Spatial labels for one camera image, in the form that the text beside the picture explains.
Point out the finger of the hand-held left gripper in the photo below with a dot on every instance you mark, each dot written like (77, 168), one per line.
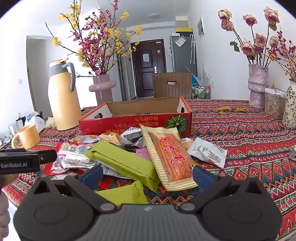
(47, 156)

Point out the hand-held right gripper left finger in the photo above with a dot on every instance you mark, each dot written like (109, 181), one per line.
(91, 177)

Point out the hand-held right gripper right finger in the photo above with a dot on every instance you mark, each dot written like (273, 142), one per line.
(203, 178)

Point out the red printed snack packet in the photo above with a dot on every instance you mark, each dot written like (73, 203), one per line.
(69, 149)

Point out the white cracker snack packet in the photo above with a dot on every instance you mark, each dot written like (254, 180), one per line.
(208, 151)

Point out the green snack packet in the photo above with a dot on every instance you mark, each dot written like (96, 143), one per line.
(124, 194)
(120, 162)

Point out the striped orange snack packet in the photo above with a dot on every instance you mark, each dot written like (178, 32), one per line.
(171, 157)

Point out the clear cracker snack packet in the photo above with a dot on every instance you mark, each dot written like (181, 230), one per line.
(84, 139)
(111, 138)

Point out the white grey snack packet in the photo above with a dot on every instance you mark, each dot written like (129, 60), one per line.
(133, 138)

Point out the red cardboard box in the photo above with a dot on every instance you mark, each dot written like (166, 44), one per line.
(138, 120)

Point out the yellow mug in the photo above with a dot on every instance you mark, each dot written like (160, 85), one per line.
(27, 136)

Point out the white plastic bag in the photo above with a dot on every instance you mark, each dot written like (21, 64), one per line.
(34, 121)

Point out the yellow thermos jug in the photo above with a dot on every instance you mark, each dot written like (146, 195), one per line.
(62, 104)

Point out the fallen yellow petals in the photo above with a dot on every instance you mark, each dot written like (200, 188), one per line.
(231, 109)

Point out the pink glass vase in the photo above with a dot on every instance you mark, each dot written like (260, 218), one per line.
(103, 92)

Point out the small storage cart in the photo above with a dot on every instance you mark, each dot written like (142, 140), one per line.
(201, 91)

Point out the clear seed jar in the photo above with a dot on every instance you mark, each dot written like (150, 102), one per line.
(274, 106)

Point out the wooden chair back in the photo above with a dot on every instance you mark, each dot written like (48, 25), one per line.
(161, 85)

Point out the textured pink vase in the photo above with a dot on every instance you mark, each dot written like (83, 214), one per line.
(256, 88)

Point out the floral ceramic vase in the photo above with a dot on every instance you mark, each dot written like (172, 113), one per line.
(291, 104)

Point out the dark brown door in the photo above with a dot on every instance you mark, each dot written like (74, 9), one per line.
(148, 74)

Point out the pink yellow blossom branches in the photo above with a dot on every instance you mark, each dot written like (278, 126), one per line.
(97, 46)

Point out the grey refrigerator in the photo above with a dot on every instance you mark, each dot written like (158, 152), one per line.
(182, 58)

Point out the folded white umbrella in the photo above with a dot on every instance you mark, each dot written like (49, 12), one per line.
(192, 48)

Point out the dried pink roses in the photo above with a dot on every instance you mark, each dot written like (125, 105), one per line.
(247, 47)

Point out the yellow red berry branches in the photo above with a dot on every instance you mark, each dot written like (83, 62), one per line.
(289, 60)

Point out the yellow box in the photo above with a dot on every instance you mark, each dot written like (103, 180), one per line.
(183, 30)

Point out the round ceiling light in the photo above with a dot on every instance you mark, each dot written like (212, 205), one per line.
(153, 15)

